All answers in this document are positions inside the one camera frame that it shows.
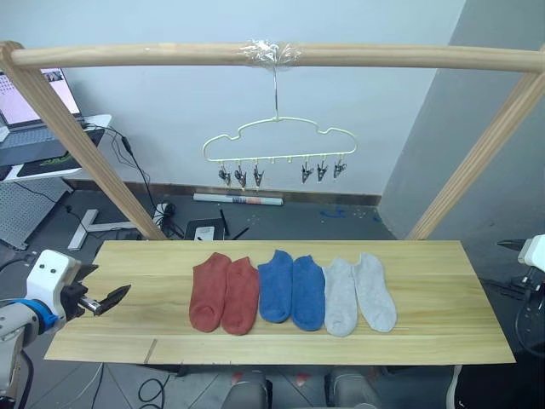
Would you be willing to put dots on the blue ankle sock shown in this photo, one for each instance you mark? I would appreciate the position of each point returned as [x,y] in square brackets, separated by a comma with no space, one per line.
[274,289]
[308,298]

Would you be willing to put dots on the white power strip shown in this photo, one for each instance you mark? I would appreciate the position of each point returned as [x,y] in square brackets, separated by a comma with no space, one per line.
[161,211]

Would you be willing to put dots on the blue tape scraps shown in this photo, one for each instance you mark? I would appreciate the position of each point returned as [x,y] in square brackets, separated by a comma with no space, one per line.
[334,212]

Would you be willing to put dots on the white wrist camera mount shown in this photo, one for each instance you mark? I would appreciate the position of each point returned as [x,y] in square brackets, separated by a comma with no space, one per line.
[533,251]
[44,277]

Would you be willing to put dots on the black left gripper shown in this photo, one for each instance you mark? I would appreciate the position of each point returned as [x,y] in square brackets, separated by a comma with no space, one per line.
[73,300]

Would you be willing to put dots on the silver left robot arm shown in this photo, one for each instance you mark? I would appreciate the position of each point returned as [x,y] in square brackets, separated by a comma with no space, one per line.
[19,324]

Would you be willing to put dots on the open laptop computer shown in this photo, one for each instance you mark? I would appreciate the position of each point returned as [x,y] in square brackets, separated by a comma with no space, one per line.
[25,102]

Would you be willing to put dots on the grey perforated metal panel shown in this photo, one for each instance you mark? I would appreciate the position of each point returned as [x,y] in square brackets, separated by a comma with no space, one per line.
[25,209]

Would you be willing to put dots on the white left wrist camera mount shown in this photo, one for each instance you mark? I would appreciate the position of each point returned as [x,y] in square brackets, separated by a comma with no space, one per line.
[44,277]

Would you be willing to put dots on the metal hanger clip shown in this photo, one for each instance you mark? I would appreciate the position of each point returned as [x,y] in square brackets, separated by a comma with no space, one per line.
[223,175]
[305,173]
[240,176]
[322,171]
[339,169]
[258,175]

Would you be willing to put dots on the rolled white poster tube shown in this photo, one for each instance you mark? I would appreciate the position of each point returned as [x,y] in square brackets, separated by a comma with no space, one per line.
[238,199]

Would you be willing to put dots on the black router with antennas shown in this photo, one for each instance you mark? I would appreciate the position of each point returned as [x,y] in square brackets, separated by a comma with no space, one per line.
[206,230]

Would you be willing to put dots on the clear tape wrap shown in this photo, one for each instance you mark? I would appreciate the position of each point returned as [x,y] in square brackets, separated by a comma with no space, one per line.
[270,53]

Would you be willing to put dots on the grey ankle sock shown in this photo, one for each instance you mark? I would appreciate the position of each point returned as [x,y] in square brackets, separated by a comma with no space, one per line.
[340,300]
[376,294]

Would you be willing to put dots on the grey rounded shape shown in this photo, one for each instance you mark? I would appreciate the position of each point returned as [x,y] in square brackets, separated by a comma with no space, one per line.
[247,389]
[353,389]

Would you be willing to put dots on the white standing desk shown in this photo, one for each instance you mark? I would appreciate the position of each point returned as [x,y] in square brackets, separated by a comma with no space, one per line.
[91,121]

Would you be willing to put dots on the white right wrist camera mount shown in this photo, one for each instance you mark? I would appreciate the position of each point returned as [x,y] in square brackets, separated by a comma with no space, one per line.
[533,251]

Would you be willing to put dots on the pale yellow cloud-shaped hanger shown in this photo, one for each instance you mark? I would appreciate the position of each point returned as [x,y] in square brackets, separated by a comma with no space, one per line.
[279,119]

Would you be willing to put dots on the black desk mat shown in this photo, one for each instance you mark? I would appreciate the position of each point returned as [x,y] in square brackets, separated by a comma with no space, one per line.
[47,159]

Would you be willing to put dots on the red ankle sock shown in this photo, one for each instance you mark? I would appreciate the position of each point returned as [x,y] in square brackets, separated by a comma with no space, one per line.
[208,294]
[240,298]

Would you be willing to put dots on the wooden rack leg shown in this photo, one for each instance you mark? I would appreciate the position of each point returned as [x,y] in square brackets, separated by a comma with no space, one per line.
[85,145]
[477,157]

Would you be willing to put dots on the wooden rack crossbar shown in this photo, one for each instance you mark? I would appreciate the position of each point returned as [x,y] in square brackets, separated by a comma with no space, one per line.
[383,57]

